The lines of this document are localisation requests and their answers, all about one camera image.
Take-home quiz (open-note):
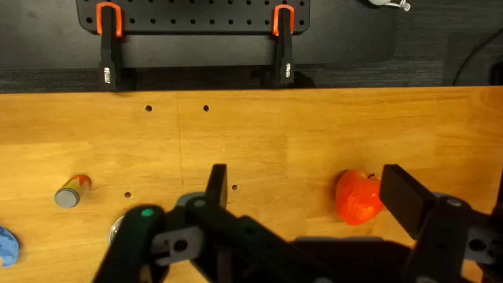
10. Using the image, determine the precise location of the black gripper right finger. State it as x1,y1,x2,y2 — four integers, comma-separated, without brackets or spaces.
379,163,503,283

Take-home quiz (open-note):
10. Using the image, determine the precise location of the white plastic object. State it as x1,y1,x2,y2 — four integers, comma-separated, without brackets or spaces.
367,0,414,12

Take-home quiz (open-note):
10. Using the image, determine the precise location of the red orange tomato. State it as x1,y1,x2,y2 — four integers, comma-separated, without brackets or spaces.
334,168,385,226

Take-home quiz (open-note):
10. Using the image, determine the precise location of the black orange bar clamp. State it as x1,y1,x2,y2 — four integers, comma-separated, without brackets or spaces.
271,3,297,88
95,0,126,91

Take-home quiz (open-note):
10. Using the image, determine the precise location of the blue cloth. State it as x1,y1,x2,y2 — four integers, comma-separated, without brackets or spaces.
0,224,22,269

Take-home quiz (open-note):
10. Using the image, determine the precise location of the small orange can grey cap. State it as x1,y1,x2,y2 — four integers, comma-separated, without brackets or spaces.
54,173,95,210

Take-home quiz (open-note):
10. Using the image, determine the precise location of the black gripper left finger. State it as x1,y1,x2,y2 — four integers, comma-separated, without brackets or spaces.
93,162,327,283

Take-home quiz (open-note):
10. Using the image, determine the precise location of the silver lid with knob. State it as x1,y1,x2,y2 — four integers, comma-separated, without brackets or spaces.
107,190,208,248

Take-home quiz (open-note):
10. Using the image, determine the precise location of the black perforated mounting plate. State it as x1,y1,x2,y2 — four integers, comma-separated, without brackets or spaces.
76,0,398,69

